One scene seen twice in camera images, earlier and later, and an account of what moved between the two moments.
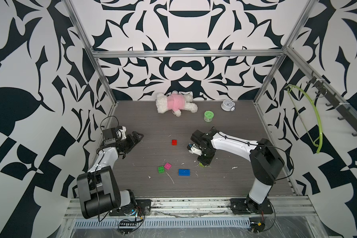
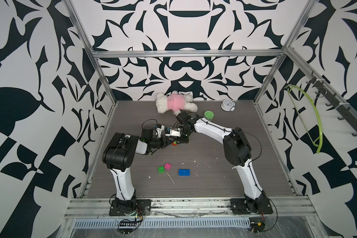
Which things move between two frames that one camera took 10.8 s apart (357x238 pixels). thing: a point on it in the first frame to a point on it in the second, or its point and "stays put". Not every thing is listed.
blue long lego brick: [184, 172] stays put
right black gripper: [204, 161] to [181, 139]
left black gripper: [132, 144] to [167, 141]
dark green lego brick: [161, 169] stays put
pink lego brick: [167, 166] stays put
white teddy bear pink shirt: [175, 102] stays put
